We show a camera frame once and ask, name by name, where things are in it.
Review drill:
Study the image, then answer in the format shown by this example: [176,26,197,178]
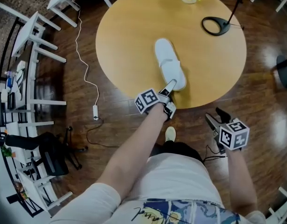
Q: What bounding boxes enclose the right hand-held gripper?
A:
[205,107,250,155]

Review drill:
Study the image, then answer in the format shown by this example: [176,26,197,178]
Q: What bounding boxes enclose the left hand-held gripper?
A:
[134,79,178,122]

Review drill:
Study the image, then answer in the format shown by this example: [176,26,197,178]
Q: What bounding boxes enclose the white slipper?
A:
[154,38,187,92]

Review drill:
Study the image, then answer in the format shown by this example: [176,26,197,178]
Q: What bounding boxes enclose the person's left forearm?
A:
[96,103,168,198]

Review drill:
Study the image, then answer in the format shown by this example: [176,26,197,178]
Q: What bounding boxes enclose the person's right forearm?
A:
[224,148,259,216]

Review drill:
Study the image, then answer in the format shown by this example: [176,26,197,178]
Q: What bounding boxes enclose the person's black trousers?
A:
[150,140,205,166]

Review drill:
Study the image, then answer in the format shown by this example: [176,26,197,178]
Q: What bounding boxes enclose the person's left cream shoe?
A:
[165,126,177,143]

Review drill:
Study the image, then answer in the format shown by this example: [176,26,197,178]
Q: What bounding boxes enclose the round wooden table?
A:
[95,0,248,110]

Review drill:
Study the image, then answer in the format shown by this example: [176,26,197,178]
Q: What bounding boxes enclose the person's white printed shirt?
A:
[49,153,266,224]

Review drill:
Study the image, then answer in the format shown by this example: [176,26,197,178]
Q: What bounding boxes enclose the black office chair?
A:
[37,126,89,177]

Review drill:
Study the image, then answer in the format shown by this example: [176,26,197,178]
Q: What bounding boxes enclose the white cluttered desk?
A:
[0,59,67,132]

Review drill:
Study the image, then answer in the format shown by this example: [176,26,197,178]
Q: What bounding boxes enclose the white side table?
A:
[16,168,74,217]

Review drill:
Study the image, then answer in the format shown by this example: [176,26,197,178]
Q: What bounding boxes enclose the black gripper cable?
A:
[204,144,228,164]

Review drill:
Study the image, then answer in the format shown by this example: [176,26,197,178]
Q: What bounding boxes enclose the black ring-base stand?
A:
[201,0,245,36]

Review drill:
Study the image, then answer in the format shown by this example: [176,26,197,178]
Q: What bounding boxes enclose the white power cable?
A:
[72,0,100,107]

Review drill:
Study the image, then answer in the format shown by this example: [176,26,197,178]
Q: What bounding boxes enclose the black floor cable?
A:
[85,119,121,148]

